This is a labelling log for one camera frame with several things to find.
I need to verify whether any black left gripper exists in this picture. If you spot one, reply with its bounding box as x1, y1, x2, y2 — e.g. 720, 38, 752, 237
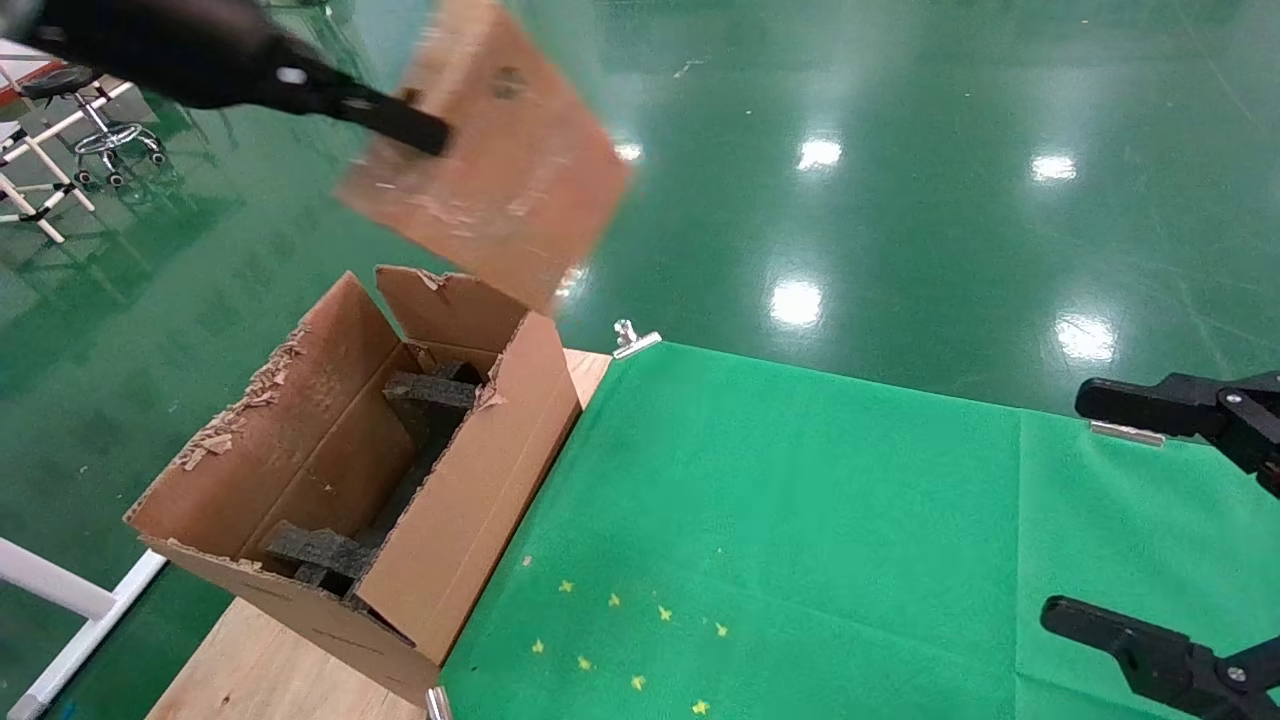
20, 0, 451, 156

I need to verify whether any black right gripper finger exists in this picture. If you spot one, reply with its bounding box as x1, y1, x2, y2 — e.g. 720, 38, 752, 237
1073, 372, 1280, 501
1040, 597, 1280, 720

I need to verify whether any small taped cardboard box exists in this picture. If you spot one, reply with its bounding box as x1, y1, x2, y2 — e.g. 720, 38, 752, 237
335, 0, 633, 316

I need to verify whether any large open torn carton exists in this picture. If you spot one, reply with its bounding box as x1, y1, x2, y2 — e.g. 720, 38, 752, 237
125, 265, 586, 706

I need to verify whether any green cloth mat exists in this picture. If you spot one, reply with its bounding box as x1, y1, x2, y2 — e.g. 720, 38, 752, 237
440, 342, 1280, 720

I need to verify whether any black wheeled stool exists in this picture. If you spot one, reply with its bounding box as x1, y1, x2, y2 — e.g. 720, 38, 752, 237
20, 65, 169, 189

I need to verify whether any white pipe rack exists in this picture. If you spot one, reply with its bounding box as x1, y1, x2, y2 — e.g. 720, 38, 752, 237
0, 40, 136, 244

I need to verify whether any white tube frame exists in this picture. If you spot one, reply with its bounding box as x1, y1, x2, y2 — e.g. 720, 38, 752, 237
0, 537, 169, 720

